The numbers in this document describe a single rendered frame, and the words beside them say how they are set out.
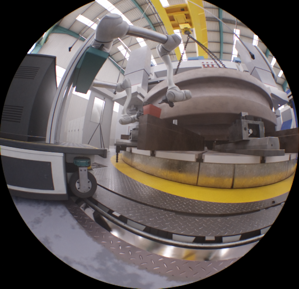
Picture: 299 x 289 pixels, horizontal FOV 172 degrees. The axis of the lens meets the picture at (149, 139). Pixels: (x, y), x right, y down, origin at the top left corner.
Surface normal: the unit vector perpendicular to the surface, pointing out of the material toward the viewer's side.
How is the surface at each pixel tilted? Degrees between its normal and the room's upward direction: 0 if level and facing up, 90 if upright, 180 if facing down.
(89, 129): 90
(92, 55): 180
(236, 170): 90
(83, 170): 90
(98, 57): 180
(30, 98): 90
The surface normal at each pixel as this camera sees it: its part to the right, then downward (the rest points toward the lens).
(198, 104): -0.60, -0.09
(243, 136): -0.40, -0.08
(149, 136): 0.69, 0.00
